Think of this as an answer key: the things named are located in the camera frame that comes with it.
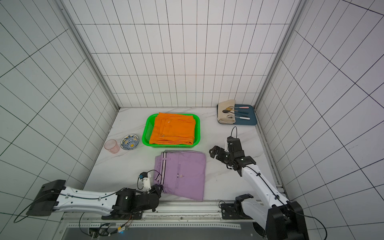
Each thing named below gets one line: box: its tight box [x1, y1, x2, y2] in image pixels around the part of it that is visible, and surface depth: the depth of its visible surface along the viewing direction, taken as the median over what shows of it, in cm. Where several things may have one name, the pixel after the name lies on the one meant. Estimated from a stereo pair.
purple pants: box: [154, 150, 207, 201], surface depth 86 cm
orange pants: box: [149, 112, 196, 145], surface depth 100 cm
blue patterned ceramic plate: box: [120, 134, 140, 150], surface depth 99 cm
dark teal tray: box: [233, 104, 258, 126], surface depth 117 cm
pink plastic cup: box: [104, 139, 120, 154], surface depth 94 cm
